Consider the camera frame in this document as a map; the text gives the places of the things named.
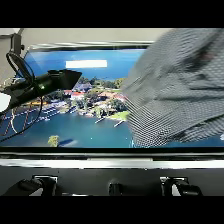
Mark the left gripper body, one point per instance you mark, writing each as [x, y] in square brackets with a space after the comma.
[66, 79]

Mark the checked shirt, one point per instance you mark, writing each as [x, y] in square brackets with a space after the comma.
[173, 93]

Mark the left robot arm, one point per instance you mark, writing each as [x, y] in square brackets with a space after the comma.
[25, 88]

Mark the silver frame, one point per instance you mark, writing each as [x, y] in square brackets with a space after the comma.
[110, 163]

